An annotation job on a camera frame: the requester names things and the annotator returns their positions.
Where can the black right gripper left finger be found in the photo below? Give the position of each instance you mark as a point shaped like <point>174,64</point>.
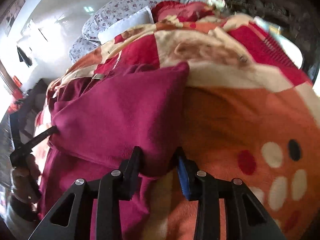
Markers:
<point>70,217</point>

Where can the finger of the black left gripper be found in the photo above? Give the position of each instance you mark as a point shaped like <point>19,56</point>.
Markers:
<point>39,138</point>

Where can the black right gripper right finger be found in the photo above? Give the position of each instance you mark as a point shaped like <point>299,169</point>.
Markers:
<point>246,217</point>

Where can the dark red fleece garment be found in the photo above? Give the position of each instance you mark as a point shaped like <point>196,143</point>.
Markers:
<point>99,123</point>

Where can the left hand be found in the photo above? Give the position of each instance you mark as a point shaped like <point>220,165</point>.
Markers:
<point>22,182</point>

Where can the dark wooden desk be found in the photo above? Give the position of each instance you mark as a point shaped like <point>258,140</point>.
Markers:
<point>22,121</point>

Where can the red orange cream blanket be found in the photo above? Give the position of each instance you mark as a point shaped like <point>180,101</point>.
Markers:
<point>247,112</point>

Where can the white pillow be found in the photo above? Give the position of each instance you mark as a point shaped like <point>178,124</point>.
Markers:
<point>143,16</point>

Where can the red embroidered pillow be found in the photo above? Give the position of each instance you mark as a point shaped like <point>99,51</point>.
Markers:
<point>185,12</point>

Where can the floral quilt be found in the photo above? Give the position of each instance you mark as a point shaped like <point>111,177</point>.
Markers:
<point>110,13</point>

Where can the dark carved wooden headboard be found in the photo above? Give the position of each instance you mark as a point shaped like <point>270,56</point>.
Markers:
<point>298,21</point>

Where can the framed wall picture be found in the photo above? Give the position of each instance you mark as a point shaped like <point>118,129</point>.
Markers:
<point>11,15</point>

